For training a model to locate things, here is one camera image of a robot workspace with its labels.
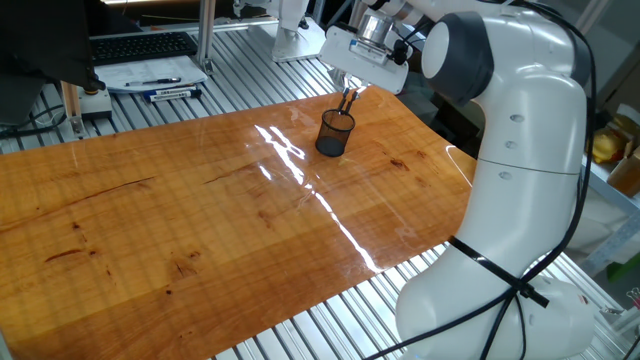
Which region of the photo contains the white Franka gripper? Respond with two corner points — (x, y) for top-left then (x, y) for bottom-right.
(319, 24), (411, 116)

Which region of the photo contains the black mesh pen holder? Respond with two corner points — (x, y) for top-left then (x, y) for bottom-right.
(314, 108), (357, 158)

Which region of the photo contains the black pen on papers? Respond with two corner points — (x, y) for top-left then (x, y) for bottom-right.
(124, 76), (183, 88)

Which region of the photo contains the blue and white marker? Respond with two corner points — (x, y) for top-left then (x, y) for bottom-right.
(142, 84), (203, 105)

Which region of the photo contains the white paper stack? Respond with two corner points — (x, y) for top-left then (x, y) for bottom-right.
(93, 54), (209, 95)

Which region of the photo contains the black computer keyboard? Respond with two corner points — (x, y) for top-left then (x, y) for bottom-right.
(89, 31), (199, 68)

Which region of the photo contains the wood-grain table mat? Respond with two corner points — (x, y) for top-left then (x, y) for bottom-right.
(0, 84), (477, 360)

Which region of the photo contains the white box with knob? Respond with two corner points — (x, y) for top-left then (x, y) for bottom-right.
(78, 84), (114, 121)

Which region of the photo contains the yellow toy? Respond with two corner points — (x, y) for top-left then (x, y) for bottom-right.
(589, 127), (629, 164)

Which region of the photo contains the wooden strip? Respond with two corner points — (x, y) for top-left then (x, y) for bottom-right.
(60, 81), (84, 138)

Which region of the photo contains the brown cardboard box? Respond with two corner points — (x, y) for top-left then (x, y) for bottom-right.
(607, 144), (640, 199)

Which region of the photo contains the green object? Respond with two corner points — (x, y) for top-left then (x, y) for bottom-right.
(606, 252), (640, 282)

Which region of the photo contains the silver wrist-mounted camera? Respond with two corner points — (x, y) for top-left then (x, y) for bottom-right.
(348, 37), (393, 66)

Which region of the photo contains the aluminium profile rail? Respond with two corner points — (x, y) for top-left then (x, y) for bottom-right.
(89, 17), (281, 40)

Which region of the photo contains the aluminium profile post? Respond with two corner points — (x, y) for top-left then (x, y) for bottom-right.
(195, 0), (218, 76)

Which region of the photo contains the black strap on arm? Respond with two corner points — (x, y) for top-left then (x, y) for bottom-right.
(448, 235), (550, 309)

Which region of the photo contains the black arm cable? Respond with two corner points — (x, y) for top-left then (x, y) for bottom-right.
(362, 0), (600, 360)

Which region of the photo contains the thin black cable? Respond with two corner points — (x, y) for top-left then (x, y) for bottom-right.
(0, 103), (67, 141)

